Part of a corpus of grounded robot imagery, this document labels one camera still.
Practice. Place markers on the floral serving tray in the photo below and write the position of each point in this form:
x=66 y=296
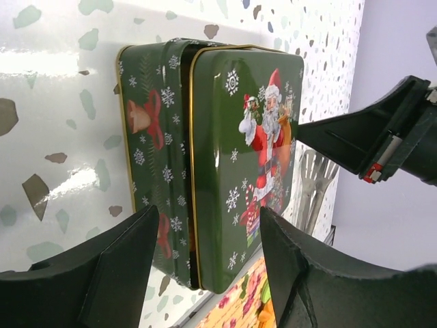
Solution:
x=240 y=306

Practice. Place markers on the floral cookie tin box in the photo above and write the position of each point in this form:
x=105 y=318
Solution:
x=153 y=88

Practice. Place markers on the silver metal tongs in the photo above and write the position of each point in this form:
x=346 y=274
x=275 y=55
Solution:
x=317 y=172

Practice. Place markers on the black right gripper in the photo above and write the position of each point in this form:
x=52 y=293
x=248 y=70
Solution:
x=396 y=132

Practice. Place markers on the orange star cookie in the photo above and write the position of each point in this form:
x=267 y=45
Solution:
x=266 y=317

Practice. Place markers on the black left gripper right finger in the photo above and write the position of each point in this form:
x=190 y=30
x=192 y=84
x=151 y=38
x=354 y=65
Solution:
x=314 y=285

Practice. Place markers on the gold tin lid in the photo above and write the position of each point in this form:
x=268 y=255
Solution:
x=244 y=105

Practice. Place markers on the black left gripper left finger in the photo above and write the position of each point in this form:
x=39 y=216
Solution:
x=99 y=283

